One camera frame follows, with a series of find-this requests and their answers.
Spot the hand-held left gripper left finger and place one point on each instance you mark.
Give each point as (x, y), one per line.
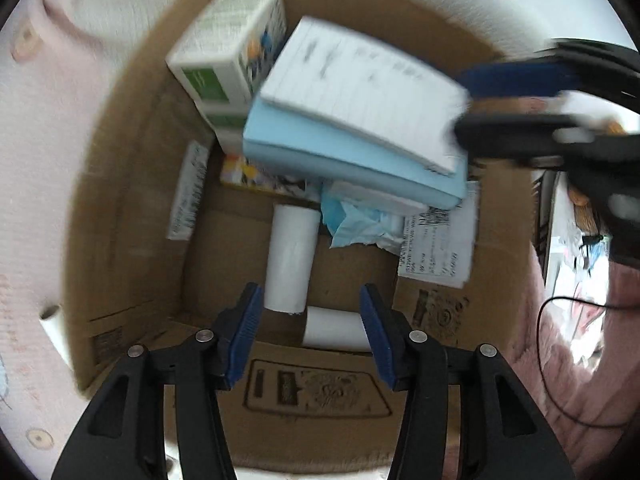
(242, 340)

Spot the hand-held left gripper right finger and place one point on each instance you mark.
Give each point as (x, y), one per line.
(380, 340)

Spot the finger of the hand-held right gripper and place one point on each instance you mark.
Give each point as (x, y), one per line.
(515, 135)
(515, 80)

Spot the white cardboard tube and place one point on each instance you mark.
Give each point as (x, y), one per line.
(332, 330)
(292, 260)

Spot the brown cardboard box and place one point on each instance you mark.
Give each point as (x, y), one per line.
(325, 400)

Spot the white spiral notepad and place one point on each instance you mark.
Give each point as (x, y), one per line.
(360, 90)

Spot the pile of white paper tubes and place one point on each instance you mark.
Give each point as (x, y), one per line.
(52, 330)

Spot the white printed paper sheet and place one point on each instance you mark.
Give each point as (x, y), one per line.
(440, 250)

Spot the crumpled blue plastic wrap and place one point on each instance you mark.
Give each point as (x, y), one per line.
(355, 225)

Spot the white shipping label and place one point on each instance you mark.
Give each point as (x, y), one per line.
(187, 195)

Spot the pink fluffy cloth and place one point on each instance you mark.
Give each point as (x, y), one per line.
(585, 370)

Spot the colourful printed small box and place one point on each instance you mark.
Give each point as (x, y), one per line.
(250, 172)

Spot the light blue book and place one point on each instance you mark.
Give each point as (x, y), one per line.
(325, 155)

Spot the green and white carton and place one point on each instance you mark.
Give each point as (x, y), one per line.
(222, 120)
(220, 45)

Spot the pink printed blanket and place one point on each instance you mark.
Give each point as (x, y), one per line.
(75, 135)

